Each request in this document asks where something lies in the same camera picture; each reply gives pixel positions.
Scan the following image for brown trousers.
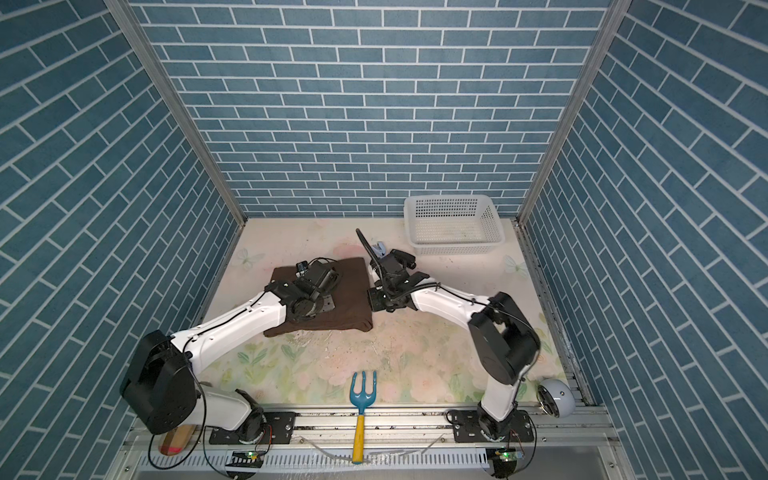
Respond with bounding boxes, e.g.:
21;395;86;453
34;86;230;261
263;257;373;338

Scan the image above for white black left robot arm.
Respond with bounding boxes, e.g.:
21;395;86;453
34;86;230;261
120;262;342;444

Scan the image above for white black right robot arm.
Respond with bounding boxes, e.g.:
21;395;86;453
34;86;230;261
364;244;541;441

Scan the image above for black stapler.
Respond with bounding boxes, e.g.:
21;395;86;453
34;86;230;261
391;249;416;270

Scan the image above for white plastic basket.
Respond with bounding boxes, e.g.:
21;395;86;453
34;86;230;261
404;195;506;255

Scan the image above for brown tinted plastic cup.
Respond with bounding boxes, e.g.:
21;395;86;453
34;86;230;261
158;424;197;457

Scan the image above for black cable loop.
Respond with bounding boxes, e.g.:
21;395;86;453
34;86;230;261
355;227;385;277

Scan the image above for teal garden fork yellow handle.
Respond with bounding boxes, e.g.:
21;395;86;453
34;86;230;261
349;371;377;465

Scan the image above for aluminium front rail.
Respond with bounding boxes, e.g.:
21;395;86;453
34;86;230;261
107;405;633;479

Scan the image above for aluminium corner post right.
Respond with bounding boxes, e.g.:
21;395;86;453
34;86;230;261
517;0;631;225

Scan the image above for aluminium corner post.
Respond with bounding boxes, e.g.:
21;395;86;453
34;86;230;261
104;0;247;228
517;0;631;225

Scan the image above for aluminium corner post left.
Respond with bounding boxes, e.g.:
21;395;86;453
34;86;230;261
104;0;247;228

